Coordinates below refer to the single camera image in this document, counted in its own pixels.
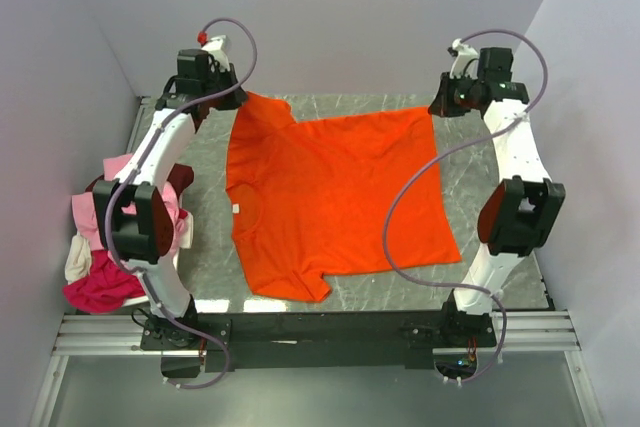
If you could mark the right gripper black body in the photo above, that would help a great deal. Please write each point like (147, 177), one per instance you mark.
(456, 96)

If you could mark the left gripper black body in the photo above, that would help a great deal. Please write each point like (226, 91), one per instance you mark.
(219, 80)

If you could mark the orange t-shirt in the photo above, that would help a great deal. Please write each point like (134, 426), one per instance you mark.
(333, 197)

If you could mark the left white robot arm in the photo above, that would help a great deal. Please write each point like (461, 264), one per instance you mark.
(133, 222)

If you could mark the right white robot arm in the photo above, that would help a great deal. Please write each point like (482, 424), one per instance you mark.
(519, 214)

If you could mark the cream t-shirt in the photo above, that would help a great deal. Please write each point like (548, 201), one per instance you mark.
(79, 259)

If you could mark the magenta t-shirt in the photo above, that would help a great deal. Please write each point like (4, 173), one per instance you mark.
(104, 289)

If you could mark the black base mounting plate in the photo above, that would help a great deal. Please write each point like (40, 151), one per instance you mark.
(305, 340)

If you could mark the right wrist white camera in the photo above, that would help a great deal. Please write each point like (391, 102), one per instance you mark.
(463, 56)

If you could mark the wrist white camera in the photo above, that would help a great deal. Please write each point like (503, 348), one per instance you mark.
(463, 56)
(216, 49)

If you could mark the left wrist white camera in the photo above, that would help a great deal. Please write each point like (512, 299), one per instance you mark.
(216, 49)

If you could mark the aluminium extrusion rail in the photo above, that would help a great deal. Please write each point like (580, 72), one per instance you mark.
(117, 335)

